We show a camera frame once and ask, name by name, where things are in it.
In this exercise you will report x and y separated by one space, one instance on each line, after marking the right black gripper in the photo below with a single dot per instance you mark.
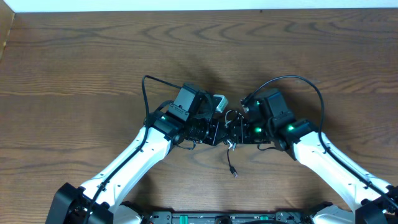
237 132

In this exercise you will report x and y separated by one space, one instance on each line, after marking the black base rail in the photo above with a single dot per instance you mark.
217 217

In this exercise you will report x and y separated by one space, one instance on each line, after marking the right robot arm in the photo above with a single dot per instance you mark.
370 199

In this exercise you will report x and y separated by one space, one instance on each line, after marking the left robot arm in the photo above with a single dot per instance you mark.
100 199

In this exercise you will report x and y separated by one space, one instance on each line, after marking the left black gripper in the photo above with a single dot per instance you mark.
214 133

